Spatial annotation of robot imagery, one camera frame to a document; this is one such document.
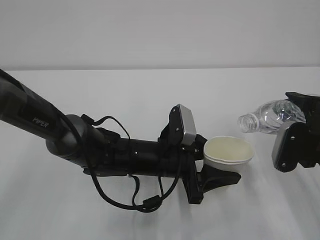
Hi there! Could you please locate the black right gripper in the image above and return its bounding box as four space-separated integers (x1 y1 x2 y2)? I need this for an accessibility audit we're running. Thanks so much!
285 92 320 168

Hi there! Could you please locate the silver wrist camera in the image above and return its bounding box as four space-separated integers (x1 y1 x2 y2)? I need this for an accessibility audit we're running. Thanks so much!
271 121 309 173
168 104 197 146

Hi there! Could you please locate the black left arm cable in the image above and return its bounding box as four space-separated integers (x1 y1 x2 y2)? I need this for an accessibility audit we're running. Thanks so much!
82 113 183 213

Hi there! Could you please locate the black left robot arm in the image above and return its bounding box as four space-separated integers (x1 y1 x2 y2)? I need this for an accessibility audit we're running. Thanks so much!
0 71 241 213

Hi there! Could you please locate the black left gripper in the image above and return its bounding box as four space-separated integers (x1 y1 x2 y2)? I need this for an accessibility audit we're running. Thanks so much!
158 125 242 205

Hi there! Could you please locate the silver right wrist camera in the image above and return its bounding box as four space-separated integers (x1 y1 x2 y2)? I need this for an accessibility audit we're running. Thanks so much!
271 121 309 173

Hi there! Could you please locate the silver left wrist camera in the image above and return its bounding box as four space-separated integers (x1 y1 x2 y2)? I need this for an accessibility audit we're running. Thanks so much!
168 104 197 146

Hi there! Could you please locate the clear water bottle green label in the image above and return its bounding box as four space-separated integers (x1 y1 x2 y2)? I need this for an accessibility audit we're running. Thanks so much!
237 99 306 135

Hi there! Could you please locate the white paper cup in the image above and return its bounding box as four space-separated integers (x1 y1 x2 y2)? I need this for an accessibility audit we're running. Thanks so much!
203 136 255 174

